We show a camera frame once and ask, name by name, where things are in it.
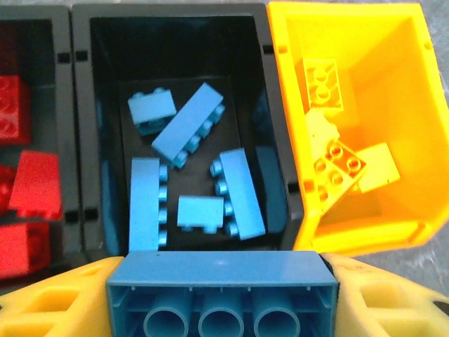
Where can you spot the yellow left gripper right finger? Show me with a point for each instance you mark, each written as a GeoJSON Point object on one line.
{"type": "Point", "coordinates": [393, 309]}

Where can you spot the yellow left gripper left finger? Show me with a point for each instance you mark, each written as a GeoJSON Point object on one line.
{"type": "Point", "coordinates": [42, 309]}

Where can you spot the red lego brick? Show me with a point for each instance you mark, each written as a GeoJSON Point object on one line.
{"type": "Point", "coordinates": [14, 109]}
{"type": "Point", "coordinates": [21, 252]}
{"type": "Point", "coordinates": [35, 186]}

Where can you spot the blue long lego brick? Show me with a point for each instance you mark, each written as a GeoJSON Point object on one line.
{"type": "Point", "coordinates": [240, 193]}
{"type": "Point", "coordinates": [189, 126]}
{"type": "Point", "coordinates": [217, 267]}
{"type": "Point", "coordinates": [147, 203]}

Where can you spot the orange long lego brick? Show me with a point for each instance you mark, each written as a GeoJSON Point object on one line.
{"type": "Point", "coordinates": [340, 165]}

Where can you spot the blue small lego brick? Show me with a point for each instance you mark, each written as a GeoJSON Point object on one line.
{"type": "Point", "coordinates": [151, 107]}
{"type": "Point", "coordinates": [200, 212]}

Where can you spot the black bin with red bricks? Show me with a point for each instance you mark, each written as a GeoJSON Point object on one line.
{"type": "Point", "coordinates": [66, 140]}

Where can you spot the yellow plastic bin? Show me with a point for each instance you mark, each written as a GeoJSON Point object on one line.
{"type": "Point", "coordinates": [386, 70]}

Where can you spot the black bin with blue bricks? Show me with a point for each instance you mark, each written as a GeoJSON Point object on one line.
{"type": "Point", "coordinates": [175, 42]}

